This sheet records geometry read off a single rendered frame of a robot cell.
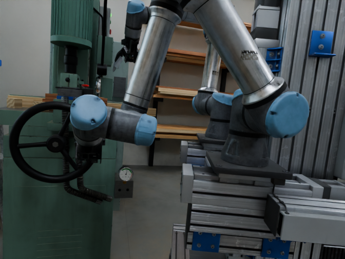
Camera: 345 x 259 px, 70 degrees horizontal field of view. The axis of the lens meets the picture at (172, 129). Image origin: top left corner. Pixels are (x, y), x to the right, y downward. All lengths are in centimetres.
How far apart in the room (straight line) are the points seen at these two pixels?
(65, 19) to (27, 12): 257
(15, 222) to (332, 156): 128
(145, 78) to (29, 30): 313
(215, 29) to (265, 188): 48
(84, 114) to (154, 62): 26
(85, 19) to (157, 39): 60
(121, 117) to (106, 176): 63
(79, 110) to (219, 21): 36
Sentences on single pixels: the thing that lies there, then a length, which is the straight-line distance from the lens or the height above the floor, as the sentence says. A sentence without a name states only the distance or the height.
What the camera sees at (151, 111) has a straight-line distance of 129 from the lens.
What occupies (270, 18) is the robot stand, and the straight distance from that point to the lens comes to 111.
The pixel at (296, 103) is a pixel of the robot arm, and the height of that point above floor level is 101.
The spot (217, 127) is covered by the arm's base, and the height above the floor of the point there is 87.
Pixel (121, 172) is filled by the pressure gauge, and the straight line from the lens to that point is 110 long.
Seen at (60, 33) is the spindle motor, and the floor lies 123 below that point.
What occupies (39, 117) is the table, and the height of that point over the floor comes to 88.
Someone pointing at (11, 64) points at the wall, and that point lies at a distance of 374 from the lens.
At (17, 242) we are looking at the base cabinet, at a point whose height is 35.
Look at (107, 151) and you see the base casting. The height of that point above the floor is 74.
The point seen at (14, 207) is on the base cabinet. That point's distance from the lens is 125.
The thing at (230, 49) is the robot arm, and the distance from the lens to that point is 62.
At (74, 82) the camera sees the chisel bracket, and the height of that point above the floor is 103.
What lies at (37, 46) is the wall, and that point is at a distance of 369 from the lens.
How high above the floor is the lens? 100
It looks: 7 degrees down
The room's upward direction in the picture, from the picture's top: 5 degrees clockwise
